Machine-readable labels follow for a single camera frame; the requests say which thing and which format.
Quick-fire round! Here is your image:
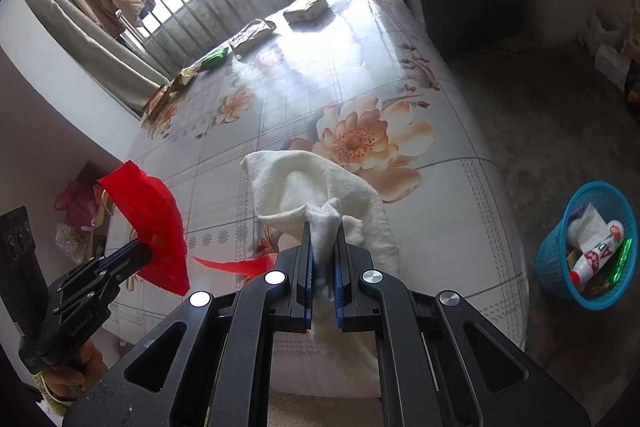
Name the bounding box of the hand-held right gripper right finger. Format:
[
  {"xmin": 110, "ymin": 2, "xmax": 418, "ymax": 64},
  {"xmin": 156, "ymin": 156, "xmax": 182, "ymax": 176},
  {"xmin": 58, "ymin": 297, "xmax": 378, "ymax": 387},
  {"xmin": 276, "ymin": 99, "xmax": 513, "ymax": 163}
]
[{"xmin": 334, "ymin": 222, "xmax": 593, "ymax": 427}]

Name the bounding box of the clear plastic container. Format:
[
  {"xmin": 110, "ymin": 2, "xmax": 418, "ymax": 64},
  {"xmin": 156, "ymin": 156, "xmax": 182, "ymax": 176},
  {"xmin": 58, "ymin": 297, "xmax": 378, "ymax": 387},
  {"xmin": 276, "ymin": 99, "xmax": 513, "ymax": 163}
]
[{"xmin": 595, "ymin": 44, "xmax": 631, "ymax": 90}]

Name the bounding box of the red torn wrapper strip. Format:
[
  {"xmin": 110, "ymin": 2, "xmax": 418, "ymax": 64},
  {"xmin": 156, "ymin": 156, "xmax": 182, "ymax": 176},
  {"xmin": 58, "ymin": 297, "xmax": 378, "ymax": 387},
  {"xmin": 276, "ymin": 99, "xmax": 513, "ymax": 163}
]
[{"xmin": 192, "ymin": 254, "xmax": 277, "ymax": 282}]

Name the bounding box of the white bottle with red cap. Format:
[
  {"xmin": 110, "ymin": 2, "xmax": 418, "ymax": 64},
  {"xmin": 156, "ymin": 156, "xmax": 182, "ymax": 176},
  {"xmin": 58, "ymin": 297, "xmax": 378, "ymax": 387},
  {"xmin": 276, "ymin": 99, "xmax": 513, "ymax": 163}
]
[{"xmin": 570, "ymin": 219, "xmax": 626, "ymax": 285}]

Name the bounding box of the large green snack bag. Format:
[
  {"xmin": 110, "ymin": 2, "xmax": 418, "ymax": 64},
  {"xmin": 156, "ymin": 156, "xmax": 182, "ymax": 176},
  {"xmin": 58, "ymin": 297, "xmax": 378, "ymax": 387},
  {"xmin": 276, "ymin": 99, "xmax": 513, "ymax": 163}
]
[{"xmin": 582, "ymin": 239, "xmax": 633, "ymax": 295}]

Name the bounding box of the beige window curtain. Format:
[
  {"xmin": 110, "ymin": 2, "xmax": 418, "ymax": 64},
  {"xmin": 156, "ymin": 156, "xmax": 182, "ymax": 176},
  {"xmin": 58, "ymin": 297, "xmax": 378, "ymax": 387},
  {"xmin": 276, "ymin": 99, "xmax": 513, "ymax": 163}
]
[{"xmin": 15, "ymin": 0, "xmax": 171, "ymax": 112}]

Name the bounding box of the grey cabinet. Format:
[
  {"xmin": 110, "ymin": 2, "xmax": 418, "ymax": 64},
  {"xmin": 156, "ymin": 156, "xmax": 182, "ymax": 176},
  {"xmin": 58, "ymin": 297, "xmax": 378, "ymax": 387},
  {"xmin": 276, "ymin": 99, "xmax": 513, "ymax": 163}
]
[{"xmin": 395, "ymin": 0, "xmax": 531, "ymax": 55}]

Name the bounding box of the small green snack packet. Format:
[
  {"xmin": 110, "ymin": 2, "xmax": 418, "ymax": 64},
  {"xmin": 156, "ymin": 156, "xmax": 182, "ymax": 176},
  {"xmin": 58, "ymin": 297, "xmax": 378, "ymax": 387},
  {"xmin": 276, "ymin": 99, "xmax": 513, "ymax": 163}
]
[{"xmin": 197, "ymin": 47, "xmax": 230, "ymax": 72}]

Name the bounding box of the pink plastic bag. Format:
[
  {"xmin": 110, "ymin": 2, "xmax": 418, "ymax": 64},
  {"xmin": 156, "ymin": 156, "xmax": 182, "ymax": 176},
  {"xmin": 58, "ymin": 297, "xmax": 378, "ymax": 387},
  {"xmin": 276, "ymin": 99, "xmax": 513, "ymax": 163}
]
[{"xmin": 54, "ymin": 179, "xmax": 103, "ymax": 228}]

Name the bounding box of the white towel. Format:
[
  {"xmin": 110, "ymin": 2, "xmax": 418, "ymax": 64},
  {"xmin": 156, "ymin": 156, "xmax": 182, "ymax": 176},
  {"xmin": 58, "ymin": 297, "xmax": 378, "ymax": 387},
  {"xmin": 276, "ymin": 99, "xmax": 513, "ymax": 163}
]
[{"xmin": 241, "ymin": 150, "xmax": 401, "ymax": 388}]

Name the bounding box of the white plastic bag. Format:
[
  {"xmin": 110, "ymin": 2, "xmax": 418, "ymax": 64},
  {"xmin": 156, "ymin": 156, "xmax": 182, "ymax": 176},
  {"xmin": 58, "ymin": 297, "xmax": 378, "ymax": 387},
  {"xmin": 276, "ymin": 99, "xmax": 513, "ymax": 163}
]
[{"xmin": 580, "ymin": 9, "xmax": 626, "ymax": 52}]

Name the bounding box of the floral plastic tablecloth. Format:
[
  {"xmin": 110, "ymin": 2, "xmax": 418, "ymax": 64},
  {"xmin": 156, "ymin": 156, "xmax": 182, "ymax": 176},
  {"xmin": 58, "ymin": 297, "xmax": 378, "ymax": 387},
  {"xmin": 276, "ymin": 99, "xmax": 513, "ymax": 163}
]
[{"xmin": 112, "ymin": 0, "xmax": 531, "ymax": 403}]

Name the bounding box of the orange striped snack packet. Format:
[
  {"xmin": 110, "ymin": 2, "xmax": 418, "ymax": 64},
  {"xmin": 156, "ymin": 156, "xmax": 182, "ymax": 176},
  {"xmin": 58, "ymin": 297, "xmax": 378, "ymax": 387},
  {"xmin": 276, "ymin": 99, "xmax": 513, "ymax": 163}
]
[{"xmin": 229, "ymin": 19, "xmax": 277, "ymax": 55}]

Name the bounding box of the black cable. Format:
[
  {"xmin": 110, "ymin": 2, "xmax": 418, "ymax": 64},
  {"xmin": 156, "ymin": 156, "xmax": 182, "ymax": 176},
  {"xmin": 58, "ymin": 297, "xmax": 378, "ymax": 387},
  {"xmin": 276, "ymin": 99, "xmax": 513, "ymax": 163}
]
[{"xmin": 475, "ymin": 0, "xmax": 536, "ymax": 54}]

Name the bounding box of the clear plastic bag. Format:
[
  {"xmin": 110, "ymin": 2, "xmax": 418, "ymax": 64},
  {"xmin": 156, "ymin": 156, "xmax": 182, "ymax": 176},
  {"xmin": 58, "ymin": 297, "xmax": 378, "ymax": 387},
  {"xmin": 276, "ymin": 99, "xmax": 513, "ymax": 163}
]
[{"xmin": 55, "ymin": 222, "xmax": 87, "ymax": 254}]

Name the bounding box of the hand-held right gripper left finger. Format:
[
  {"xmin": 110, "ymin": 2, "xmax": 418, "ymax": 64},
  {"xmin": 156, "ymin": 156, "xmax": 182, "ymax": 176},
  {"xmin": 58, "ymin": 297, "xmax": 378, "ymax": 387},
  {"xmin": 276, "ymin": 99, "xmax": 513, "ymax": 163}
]
[{"xmin": 62, "ymin": 222, "xmax": 317, "ymax": 427}]

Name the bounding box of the orange red snack packet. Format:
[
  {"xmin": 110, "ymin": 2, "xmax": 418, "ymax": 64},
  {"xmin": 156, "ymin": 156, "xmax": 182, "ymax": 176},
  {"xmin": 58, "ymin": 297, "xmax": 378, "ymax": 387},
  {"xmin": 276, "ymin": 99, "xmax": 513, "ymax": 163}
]
[{"xmin": 142, "ymin": 86, "xmax": 173, "ymax": 118}]

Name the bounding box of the red plastic wrapper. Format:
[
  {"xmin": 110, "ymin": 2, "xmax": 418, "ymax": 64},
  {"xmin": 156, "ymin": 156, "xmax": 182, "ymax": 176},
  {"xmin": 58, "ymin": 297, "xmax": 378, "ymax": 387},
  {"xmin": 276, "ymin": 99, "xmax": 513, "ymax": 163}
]
[{"xmin": 96, "ymin": 161, "xmax": 191, "ymax": 298}]

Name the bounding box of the person's left hand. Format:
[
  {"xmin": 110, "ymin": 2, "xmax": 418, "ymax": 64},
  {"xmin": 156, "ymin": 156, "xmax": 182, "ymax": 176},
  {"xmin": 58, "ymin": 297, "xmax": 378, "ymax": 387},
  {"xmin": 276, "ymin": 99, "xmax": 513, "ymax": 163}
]
[{"xmin": 42, "ymin": 339, "xmax": 109, "ymax": 401}]

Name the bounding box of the gold snack packet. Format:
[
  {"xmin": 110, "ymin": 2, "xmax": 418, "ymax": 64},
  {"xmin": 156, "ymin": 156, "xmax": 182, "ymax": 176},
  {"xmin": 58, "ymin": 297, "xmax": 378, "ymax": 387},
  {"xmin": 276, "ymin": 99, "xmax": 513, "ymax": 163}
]
[{"xmin": 172, "ymin": 67, "xmax": 201, "ymax": 88}]

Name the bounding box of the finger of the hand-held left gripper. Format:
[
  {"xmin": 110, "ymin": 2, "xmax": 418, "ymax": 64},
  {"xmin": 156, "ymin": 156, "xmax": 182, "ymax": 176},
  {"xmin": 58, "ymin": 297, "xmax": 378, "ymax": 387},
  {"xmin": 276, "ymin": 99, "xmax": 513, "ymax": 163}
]
[
  {"xmin": 106, "ymin": 243, "xmax": 154, "ymax": 289},
  {"xmin": 106, "ymin": 240, "xmax": 147, "ymax": 266}
]

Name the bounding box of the blue plastic basket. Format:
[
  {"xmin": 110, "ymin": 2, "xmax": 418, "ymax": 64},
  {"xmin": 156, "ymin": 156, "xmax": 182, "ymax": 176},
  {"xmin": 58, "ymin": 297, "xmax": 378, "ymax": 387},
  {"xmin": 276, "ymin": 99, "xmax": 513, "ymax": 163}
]
[{"xmin": 536, "ymin": 181, "xmax": 640, "ymax": 313}]

